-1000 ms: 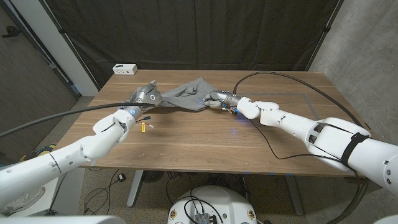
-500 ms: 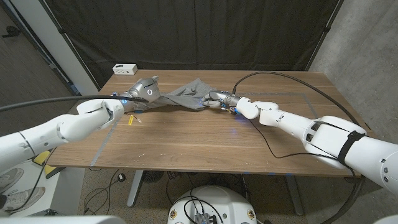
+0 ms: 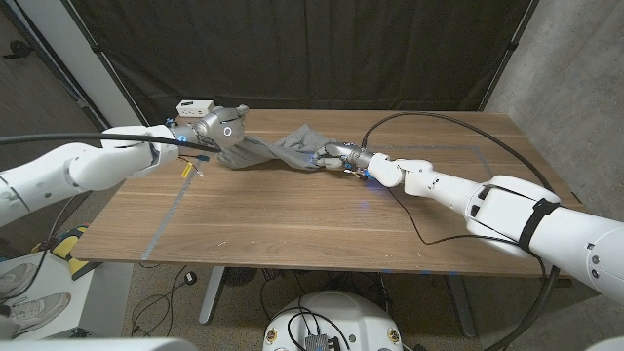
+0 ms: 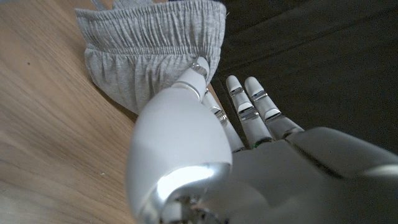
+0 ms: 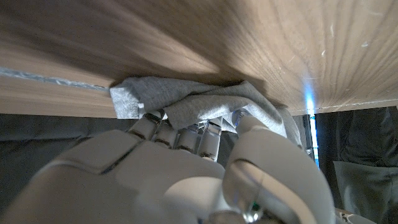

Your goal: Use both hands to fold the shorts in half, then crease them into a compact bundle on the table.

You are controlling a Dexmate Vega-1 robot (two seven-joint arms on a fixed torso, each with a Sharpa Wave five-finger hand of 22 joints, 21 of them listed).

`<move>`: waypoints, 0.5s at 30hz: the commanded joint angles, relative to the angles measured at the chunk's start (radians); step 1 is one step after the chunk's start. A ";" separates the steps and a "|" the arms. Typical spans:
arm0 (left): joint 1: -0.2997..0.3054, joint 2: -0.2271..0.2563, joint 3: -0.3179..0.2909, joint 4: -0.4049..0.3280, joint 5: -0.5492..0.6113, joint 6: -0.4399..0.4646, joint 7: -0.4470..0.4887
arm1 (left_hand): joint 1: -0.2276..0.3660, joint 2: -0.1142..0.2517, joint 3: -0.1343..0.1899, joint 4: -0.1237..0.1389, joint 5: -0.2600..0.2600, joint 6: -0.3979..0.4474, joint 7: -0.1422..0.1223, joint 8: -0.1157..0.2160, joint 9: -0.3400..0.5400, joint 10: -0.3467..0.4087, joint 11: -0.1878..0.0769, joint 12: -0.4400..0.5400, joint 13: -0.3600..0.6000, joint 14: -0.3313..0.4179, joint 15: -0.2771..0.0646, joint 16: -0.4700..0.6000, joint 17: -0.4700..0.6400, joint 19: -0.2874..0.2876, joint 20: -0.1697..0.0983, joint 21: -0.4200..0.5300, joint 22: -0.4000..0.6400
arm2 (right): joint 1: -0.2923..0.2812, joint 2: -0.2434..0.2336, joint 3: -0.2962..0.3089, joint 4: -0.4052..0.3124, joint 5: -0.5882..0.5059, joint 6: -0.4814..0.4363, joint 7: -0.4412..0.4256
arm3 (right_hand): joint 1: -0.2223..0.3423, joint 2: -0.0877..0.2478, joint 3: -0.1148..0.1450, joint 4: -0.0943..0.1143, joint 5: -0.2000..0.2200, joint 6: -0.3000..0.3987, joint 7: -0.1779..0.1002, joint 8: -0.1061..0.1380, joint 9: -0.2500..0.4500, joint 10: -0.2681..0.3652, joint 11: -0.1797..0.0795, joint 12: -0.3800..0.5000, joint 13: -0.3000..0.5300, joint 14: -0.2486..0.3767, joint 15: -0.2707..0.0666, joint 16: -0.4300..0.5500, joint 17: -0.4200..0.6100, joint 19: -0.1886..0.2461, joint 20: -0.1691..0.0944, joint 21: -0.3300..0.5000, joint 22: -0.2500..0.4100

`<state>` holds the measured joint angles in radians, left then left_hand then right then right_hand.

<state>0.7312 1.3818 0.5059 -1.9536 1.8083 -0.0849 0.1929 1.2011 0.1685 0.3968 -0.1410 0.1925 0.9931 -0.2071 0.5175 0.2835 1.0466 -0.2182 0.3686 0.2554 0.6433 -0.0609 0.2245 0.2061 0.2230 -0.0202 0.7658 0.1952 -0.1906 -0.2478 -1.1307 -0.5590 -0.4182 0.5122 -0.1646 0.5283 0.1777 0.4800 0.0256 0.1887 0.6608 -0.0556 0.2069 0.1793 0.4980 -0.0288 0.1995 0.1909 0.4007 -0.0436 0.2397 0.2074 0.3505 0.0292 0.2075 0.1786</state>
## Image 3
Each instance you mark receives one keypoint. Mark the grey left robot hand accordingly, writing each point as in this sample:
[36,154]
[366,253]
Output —
[222,128]

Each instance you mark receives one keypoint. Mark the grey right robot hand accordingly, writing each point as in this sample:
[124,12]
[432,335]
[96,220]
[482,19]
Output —
[348,155]

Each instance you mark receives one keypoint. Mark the grey fabric shorts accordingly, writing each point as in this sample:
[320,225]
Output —
[287,148]

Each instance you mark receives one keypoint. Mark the white left shoulder shell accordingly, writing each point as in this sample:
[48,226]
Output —
[97,345]

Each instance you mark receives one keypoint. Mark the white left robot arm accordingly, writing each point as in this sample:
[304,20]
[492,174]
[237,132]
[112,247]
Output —
[97,166]

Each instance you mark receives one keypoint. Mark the white right shoulder shell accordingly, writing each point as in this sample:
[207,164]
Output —
[607,345]

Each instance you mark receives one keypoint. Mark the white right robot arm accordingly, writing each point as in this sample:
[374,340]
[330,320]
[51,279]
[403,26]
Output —
[575,234]

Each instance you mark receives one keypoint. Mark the white power strip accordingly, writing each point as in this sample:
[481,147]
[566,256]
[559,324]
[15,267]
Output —
[192,108]

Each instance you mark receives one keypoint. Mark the black backdrop curtain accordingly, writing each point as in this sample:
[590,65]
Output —
[292,49]

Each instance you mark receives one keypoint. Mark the black backdrop stand pole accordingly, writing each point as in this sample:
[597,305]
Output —
[511,47]
[97,51]

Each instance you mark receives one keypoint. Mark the small black fan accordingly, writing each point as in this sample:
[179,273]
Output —
[239,276]

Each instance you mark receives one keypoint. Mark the round black plug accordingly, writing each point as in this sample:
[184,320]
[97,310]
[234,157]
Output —
[190,278]

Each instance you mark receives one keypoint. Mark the white robot torso base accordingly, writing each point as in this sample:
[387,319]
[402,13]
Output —
[361,317]

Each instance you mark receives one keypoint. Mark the white table leg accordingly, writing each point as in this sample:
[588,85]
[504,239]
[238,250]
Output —
[212,292]

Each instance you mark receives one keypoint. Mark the brown wooden door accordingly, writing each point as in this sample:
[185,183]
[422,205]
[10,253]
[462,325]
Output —
[39,97]

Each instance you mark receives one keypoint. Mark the grey table leg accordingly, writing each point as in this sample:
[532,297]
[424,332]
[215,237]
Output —
[460,307]

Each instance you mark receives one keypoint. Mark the grey electronics box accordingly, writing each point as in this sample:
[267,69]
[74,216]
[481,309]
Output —
[322,342]

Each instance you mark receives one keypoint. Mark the yellow and black shoe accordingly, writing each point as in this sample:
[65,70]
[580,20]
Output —
[66,248]

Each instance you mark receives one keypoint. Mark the white platform box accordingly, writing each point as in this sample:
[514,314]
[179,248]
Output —
[105,302]

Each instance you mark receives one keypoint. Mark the white sneaker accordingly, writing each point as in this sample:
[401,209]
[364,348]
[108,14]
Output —
[41,309]
[14,278]

